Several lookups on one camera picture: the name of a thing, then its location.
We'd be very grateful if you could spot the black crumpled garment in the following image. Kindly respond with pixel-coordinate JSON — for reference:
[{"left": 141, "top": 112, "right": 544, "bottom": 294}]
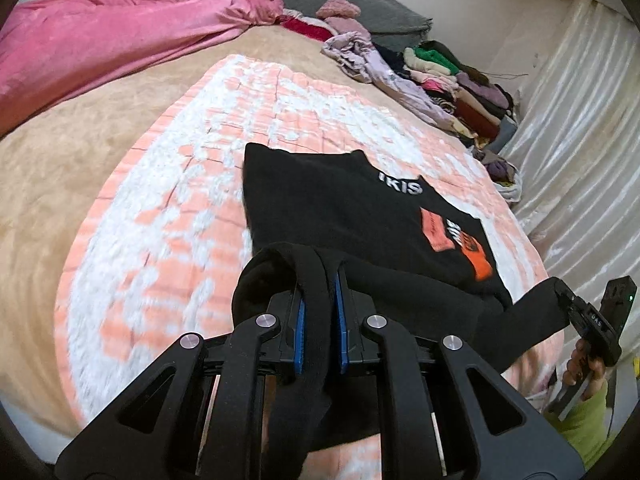
[{"left": 372, "top": 42, "right": 416, "bottom": 76}]

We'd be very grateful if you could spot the white bag of clothes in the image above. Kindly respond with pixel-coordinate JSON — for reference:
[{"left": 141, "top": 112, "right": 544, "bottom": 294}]
[{"left": 472, "top": 145, "right": 523, "bottom": 203}]

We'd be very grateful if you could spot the white satin curtain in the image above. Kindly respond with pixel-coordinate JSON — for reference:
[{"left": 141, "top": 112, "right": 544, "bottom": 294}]
[{"left": 500, "top": 0, "right": 640, "bottom": 291}]

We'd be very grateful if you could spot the person's right hand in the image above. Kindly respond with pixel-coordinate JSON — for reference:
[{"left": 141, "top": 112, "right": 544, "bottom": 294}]
[{"left": 562, "top": 340, "right": 608, "bottom": 401}]

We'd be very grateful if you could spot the pink quilt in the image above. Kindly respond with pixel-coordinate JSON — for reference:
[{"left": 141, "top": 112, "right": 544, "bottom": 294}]
[{"left": 0, "top": 0, "right": 286, "bottom": 136}]

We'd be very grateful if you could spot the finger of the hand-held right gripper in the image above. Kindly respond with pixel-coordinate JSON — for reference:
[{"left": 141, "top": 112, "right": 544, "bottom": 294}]
[{"left": 552, "top": 277, "right": 591, "bottom": 336}]

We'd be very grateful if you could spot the stack of folded clothes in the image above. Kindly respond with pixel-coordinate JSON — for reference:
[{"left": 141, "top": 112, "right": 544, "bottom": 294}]
[{"left": 402, "top": 40, "right": 518, "bottom": 143}]

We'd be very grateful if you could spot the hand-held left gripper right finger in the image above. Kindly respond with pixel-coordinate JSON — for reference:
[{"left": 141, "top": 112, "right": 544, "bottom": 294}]
[{"left": 334, "top": 265, "right": 586, "bottom": 480}]

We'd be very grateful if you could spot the dark red garment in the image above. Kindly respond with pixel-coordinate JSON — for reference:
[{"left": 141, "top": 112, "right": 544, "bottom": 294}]
[{"left": 277, "top": 10, "right": 336, "bottom": 43}]

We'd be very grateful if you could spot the pink fluffy garment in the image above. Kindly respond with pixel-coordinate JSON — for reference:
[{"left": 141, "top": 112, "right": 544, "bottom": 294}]
[{"left": 316, "top": 0, "right": 373, "bottom": 43}]

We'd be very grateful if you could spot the beige bed sheet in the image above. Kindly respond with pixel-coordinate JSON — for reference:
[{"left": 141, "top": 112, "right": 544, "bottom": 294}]
[{"left": 0, "top": 25, "right": 351, "bottom": 421}]

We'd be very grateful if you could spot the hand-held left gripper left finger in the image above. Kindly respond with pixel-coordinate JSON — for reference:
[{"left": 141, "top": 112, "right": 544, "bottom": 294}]
[{"left": 54, "top": 290, "right": 307, "bottom": 480}]

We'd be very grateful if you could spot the lilac crumpled garment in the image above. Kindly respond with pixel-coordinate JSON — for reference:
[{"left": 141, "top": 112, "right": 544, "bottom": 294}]
[{"left": 321, "top": 31, "right": 456, "bottom": 131}]

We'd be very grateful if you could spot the black printed sweater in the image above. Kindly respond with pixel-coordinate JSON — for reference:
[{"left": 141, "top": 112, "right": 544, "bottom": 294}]
[{"left": 231, "top": 142, "right": 576, "bottom": 480}]

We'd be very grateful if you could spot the orange white checked blanket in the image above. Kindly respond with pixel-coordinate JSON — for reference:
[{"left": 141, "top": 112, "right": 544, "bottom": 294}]
[{"left": 54, "top": 54, "right": 566, "bottom": 466}]

